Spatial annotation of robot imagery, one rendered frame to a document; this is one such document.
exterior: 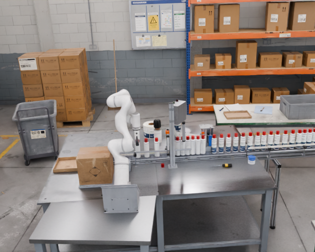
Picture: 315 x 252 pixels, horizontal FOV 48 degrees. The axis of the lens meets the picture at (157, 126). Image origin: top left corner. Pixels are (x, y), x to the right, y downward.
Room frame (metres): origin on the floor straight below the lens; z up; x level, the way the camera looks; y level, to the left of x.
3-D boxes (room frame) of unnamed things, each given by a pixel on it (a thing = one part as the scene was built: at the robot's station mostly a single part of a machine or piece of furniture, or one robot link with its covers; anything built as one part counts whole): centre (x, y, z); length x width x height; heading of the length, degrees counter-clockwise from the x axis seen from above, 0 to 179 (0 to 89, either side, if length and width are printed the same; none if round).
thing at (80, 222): (2.52, 0.50, 0.81); 0.90 x 0.90 x 0.04; 85
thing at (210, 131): (3.38, -0.51, 1.01); 0.14 x 0.13 x 0.26; 92
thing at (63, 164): (3.23, 0.91, 0.85); 0.30 x 0.26 x 0.04; 92
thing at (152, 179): (3.37, 0.04, 0.82); 2.10 x 1.50 x 0.02; 92
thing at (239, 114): (4.53, -1.10, 0.82); 0.34 x 0.24 x 0.03; 91
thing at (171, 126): (3.13, -0.14, 1.16); 0.04 x 0.04 x 0.67; 2
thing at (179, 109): (3.19, -0.20, 1.38); 0.17 x 0.10 x 0.19; 147
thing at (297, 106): (4.50, -2.02, 0.91); 0.60 x 0.40 x 0.22; 89
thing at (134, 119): (3.27, 0.22, 1.29); 0.09 x 0.08 x 0.13; 63
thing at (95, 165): (2.93, 0.59, 0.99); 0.30 x 0.24 x 0.27; 91
